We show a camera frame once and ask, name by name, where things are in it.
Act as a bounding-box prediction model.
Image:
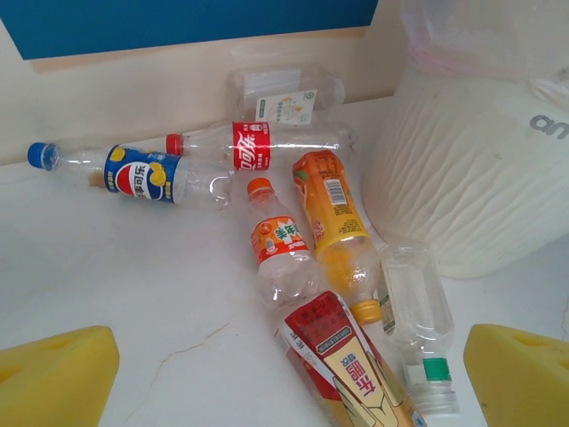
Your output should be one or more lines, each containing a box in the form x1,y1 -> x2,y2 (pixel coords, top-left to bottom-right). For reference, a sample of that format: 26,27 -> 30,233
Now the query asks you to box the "clear bottle orange cap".
246,177 -> 331,309

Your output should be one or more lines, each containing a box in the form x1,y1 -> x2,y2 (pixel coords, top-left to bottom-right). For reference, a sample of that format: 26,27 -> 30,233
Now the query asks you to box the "clear bottle green neck ring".
377,242 -> 461,417

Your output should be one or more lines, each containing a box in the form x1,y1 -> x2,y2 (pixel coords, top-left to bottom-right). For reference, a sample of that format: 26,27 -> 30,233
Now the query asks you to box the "Pepsi bottle blue label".
27,141 -> 233,210

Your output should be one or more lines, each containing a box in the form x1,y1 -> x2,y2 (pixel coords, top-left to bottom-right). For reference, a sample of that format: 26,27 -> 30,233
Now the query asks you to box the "orange juice bottle yellow cap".
292,149 -> 385,326

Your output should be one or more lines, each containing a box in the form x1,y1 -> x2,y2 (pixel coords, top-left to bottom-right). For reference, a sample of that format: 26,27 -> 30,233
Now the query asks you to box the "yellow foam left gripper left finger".
0,326 -> 120,427

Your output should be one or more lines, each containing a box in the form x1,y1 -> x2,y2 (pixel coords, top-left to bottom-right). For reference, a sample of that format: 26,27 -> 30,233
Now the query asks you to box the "white plastic bin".
362,0 -> 569,280

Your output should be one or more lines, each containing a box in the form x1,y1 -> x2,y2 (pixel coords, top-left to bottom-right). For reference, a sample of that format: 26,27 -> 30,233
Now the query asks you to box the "tea bottle red gold label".
277,291 -> 429,427

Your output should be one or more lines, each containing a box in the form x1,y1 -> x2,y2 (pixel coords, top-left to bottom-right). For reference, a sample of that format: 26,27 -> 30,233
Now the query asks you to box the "Coca-Cola bottle red label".
180,120 -> 359,173

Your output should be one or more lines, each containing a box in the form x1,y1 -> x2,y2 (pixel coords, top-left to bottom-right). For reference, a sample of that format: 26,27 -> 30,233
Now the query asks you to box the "clear plastic bin liner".
399,0 -> 569,104

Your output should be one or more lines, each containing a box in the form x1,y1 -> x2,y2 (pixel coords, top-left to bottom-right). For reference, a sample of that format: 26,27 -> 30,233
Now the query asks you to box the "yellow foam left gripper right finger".
464,323 -> 569,427

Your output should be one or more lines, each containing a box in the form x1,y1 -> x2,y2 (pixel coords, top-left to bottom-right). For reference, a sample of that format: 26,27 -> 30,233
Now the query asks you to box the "square clear bottle white label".
228,64 -> 346,128

